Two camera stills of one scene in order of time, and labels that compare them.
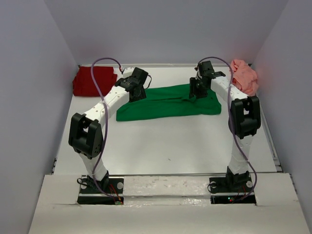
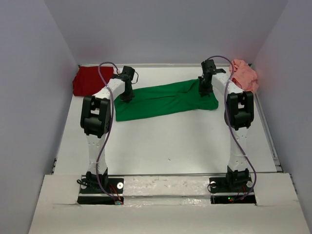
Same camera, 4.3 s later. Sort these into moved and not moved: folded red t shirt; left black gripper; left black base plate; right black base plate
Moved: left black gripper
Not moved: right black base plate; folded red t shirt; left black base plate
